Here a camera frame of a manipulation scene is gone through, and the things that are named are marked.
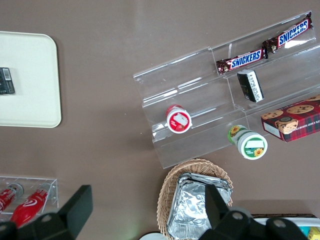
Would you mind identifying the stack of aluminium foil trays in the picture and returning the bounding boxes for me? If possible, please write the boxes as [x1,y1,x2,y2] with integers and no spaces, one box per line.
[166,171,234,237]

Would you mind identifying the black and white wrapped pack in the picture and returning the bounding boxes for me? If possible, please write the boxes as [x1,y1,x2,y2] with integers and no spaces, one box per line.
[236,69,265,103]

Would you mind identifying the teal snack packet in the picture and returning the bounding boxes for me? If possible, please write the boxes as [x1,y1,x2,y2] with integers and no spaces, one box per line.
[298,225,312,236]

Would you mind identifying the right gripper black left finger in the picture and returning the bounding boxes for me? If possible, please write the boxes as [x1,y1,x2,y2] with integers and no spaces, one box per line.
[14,184,94,240]

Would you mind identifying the yellow snack packet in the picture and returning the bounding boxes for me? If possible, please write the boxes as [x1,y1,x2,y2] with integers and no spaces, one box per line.
[308,226,320,240]

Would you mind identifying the red tartan cookie box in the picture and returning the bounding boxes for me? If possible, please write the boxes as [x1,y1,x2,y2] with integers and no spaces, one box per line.
[260,94,320,143]

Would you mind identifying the black wrapped sandwich pack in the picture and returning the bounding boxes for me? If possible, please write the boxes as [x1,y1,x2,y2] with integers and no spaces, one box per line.
[0,66,16,96]

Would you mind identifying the clear acrylic tiered stand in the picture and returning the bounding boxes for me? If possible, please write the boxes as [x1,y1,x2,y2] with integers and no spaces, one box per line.
[132,9,320,169]

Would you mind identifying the red lidded yogurt cup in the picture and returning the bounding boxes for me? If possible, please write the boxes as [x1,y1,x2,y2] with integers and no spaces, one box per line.
[165,104,194,134]

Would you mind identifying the white rectangular snack tray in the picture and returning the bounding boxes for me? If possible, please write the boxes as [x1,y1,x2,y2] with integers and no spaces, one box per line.
[250,213,320,240]

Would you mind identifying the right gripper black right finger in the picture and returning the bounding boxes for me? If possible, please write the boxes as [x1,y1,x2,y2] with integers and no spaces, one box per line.
[199,185,254,240]

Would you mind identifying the Snickers chocolate bar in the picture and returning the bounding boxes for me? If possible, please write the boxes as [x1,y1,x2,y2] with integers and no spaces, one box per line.
[215,48,269,77]
[261,16,315,54]

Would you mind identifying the cream plastic serving tray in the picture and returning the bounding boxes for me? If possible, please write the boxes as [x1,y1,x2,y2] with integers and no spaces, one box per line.
[0,31,63,129]

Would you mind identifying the clear acrylic bottle rack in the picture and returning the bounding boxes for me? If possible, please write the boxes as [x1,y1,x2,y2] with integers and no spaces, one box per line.
[0,175,60,222]

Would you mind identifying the red Coca-Cola bottle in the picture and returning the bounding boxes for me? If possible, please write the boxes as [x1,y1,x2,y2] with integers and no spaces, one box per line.
[0,183,25,213]
[9,183,52,227]

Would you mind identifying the wicker basket holding foil trays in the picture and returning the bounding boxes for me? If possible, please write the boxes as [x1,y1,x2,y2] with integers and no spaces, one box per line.
[156,157,234,238]

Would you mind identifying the green sunflower lidded cup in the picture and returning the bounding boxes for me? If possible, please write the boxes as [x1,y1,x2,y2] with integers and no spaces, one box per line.
[226,124,269,160]

